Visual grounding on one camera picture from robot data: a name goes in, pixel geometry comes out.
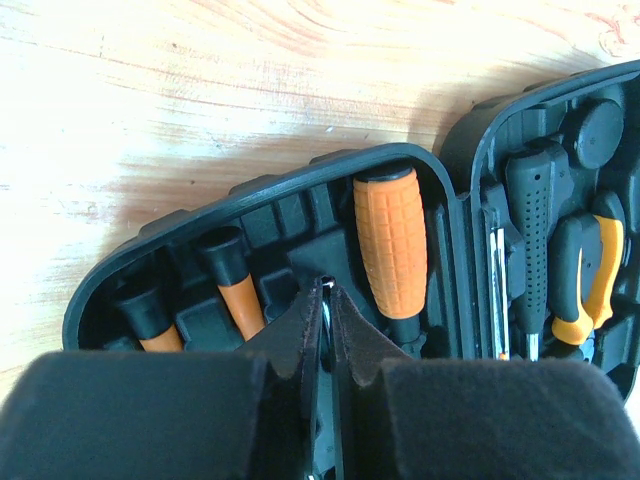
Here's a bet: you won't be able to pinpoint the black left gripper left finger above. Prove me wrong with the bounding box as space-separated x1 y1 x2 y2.
1 282 323 479

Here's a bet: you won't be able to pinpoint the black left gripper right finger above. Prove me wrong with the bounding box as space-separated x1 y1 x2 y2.
330 287 639 479

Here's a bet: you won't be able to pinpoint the black orange screwdriver handle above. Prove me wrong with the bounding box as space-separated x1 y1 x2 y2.
320 276 335 374

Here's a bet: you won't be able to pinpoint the small orange black screwdriver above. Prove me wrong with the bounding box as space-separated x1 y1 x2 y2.
197 226 266 341

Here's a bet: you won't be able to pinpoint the silver orange utility knife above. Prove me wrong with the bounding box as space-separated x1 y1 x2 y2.
489 209 511 361

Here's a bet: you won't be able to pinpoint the orange grid handle tool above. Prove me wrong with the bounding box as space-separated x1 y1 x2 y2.
353 164 428 359

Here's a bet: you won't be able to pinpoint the black plastic tool case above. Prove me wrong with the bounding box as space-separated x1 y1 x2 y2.
62 61 639 396

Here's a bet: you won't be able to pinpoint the orange black pliers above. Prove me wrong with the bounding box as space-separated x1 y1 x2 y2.
548 191 625 347

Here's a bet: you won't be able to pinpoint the claw hammer black grip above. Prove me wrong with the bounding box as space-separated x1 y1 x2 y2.
505 150 551 361

